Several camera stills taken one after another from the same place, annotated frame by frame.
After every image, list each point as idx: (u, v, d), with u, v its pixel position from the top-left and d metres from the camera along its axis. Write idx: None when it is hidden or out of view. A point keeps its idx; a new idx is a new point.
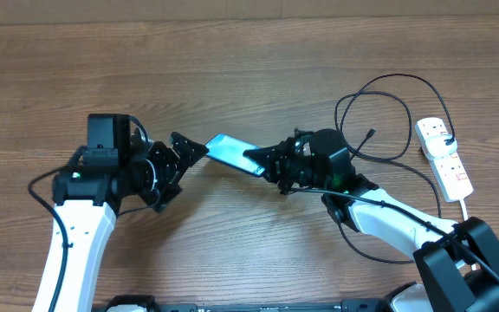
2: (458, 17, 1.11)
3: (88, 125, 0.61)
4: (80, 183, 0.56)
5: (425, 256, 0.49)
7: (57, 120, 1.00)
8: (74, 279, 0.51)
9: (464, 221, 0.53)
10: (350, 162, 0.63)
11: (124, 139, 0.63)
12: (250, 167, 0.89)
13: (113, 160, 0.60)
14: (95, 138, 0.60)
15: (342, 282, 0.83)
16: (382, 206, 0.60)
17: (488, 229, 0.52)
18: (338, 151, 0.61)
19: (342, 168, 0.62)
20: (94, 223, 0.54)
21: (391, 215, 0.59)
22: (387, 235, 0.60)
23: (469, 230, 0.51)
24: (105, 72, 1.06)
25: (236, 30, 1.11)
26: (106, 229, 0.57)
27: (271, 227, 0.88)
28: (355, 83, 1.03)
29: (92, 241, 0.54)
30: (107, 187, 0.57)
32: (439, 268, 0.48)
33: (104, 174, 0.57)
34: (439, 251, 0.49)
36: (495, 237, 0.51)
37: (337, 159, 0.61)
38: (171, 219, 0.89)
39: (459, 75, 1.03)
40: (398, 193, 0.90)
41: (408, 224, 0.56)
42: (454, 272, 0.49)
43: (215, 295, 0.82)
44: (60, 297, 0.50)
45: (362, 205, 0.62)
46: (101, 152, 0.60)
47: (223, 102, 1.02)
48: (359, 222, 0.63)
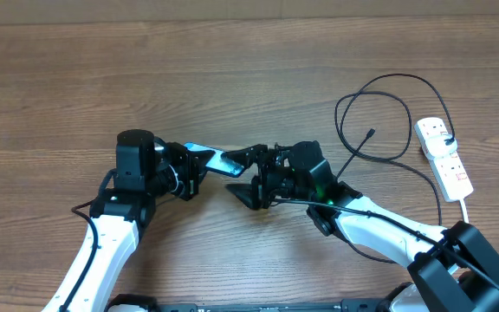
2: (457, 17, 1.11)
3: (117, 152, 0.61)
4: (114, 204, 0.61)
5: (419, 270, 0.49)
7: (57, 120, 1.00)
8: (95, 276, 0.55)
9: (453, 227, 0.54)
10: (330, 172, 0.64)
11: (151, 158, 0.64)
12: (227, 169, 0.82)
13: (141, 185, 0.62)
14: (124, 165, 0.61)
15: (342, 282, 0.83)
16: (369, 216, 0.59)
17: (476, 233, 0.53)
18: (318, 165, 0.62)
19: (323, 180, 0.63)
20: (123, 231, 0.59)
21: (378, 225, 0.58)
22: (378, 245, 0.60)
23: (459, 236, 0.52)
24: (105, 72, 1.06)
25: (236, 30, 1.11)
26: (131, 243, 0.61)
27: (270, 228, 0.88)
28: (355, 83, 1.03)
29: (118, 248, 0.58)
30: (139, 212, 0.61)
32: (433, 280, 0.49)
33: (137, 200, 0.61)
34: (432, 263, 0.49)
36: (484, 238, 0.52)
37: (317, 172, 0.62)
38: (171, 218, 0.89)
39: (459, 75, 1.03)
40: (398, 193, 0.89)
41: (398, 235, 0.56)
42: (449, 281, 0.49)
43: (214, 295, 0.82)
44: (80, 288, 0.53)
45: (350, 217, 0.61)
46: (129, 179, 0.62)
47: (223, 102, 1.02)
48: (347, 234, 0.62)
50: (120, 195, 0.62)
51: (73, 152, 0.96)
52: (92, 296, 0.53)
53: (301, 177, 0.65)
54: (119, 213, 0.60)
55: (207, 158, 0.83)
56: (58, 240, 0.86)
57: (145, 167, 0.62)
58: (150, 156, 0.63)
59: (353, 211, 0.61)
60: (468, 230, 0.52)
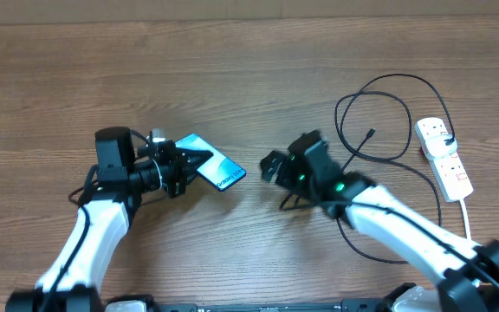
2: (458, 17, 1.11)
3: (96, 148, 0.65)
4: (101, 193, 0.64)
5: (450, 291, 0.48)
7: (57, 120, 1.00)
8: (90, 246, 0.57)
9: (487, 244, 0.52)
10: (327, 152, 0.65)
11: (129, 152, 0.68)
12: (215, 179, 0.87)
13: (124, 175, 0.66)
14: (105, 159, 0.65)
15: (342, 282, 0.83)
16: (389, 213, 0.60)
17: None
18: (314, 146, 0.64)
19: (320, 163, 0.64)
20: (113, 211, 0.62)
21: (397, 224, 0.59)
22: (391, 242, 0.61)
23: (491, 256, 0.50)
24: (104, 72, 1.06)
25: (236, 29, 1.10)
26: (120, 224, 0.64)
27: (271, 228, 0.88)
28: (355, 83, 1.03)
29: (108, 224, 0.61)
30: (125, 197, 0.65)
32: (463, 302, 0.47)
33: (121, 188, 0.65)
34: (463, 285, 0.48)
36: None
37: (314, 153, 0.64)
38: (171, 217, 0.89)
39: (459, 75, 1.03)
40: (398, 193, 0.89)
41: (422, 245, 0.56)
42: (479, 303, 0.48)
43: (215, 295, 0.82)
44: (76, 256, 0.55)
45: (365, 210, 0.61)
46: (112, 172, 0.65)
47: (223, 102, 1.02)
48: (358, 223, 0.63)
50: (105, 186, 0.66)
51: (73, 152, 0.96)
52: (84, 261, 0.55)
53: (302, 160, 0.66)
54: (106, 204, 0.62)
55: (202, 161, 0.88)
56: (58, 240, 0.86)
57: (126, 159, 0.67)
58: (127, 149, 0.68)
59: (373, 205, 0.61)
60: None
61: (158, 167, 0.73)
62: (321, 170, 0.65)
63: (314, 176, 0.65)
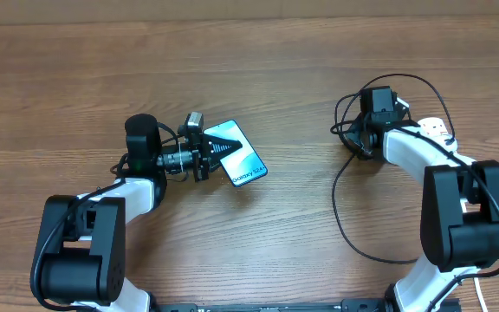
2: (457, 17, 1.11)
3: (127, 141, 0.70)
4: (136, 178, 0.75)
5: (435, 172, 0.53)
7: (57, 120, 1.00)
8: (123, 190, 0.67)
9: (484, 160, 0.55)
10: (391, 96, 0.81)
11: (154, 141, 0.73)
12: (231, 173, 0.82)
13: (152, 166, 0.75)
14: (133, 152, 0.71)
15: (342, 282, 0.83)
16: (416, 136, 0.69)
17: None
18: (382, 88, 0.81)
19: (381, 105, 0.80)
20: (145, 181, 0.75)
21: (418, 144, 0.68)
22: (412, 162, 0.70)
23: (485, 166, 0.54)
24: (105, 72, 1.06)
25: (236, 29, 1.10)
26: (148, 192, 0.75)
27: (271, 228, 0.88)
28: (355, 83, 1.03)
29: (136, 185, 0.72)
30: (154, 189, 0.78)
32: (442, 183, 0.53)
33: (152, 178, 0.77)
34: (450, 172, 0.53)
36: None
37: (378, 93, 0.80)
38: (170, 217, 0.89)
39: (459, 75, 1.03)
40: (398, 193, 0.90)
41: (431, 152, 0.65)
42: (455, 193, 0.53)
43: (215, 295, 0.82)
44: (113, 190, 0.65)
45: (398, 133, 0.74)
46: (141, 163, 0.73)
47: (223, 101, 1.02)
48: (387, 148, 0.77)
50: (137, 173, 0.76)
51: (73, 152, 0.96)
52: (117, 195, 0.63)
53: (367, 103, 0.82)
54: (142, 181, 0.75)
55: (226, 152, 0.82)
56: None
57: (154, 149, 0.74)
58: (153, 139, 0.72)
59: (403, 128, 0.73)
60: (496, 167, 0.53)
61: (180, 153, 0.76)
62: (379, 110, 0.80)
63: (372, 113, 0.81)
